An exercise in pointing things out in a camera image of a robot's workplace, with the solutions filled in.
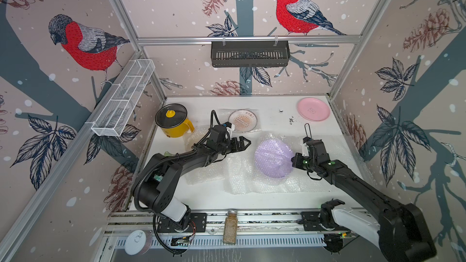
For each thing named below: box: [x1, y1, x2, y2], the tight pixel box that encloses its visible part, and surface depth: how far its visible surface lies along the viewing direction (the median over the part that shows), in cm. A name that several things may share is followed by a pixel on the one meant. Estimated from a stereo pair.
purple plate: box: [254, 138, 294, 179], surface depth 89 cm
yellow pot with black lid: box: [155, 103, 195, 138], surface depth 99 cm
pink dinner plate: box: [297, 97, 331, 122], surface depth 116 cm
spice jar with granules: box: [222, 209, 238, 246], surface depth 70 cm
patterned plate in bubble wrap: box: [218, 107, 262, 133], surface depth 110 cm
